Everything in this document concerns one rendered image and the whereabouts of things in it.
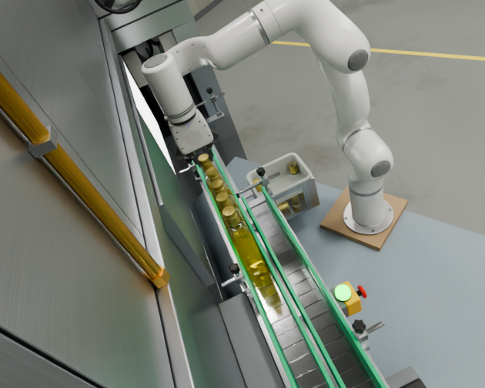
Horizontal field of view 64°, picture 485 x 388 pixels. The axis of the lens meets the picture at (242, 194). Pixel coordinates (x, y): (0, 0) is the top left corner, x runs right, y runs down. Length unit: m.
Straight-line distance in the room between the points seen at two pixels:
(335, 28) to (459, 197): 1.88
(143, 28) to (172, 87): 0.92
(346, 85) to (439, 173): 1.78
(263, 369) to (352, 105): 0.75
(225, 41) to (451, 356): 1.09
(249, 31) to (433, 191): 2.00
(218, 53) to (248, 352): 0.76
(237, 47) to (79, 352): 0.76
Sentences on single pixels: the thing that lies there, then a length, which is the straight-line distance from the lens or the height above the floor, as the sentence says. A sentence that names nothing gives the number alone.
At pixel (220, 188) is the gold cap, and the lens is 1.06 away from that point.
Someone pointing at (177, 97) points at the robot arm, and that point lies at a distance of 0.99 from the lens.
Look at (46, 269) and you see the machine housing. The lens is 0.36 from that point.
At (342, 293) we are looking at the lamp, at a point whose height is 1.02.
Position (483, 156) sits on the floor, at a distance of 2.97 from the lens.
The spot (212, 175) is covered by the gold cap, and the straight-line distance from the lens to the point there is 1.10.
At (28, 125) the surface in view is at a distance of 0.43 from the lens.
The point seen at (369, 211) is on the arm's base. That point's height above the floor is 0.88.
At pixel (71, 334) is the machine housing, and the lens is 0.35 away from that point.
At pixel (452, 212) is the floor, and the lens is 2.62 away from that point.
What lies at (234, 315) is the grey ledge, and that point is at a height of 1.05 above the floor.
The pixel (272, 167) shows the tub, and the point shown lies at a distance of 1.56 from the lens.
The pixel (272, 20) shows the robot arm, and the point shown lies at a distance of 0.97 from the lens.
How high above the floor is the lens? 2.03
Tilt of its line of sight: 44 degrees down
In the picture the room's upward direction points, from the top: 23 degrees counter-clockwise
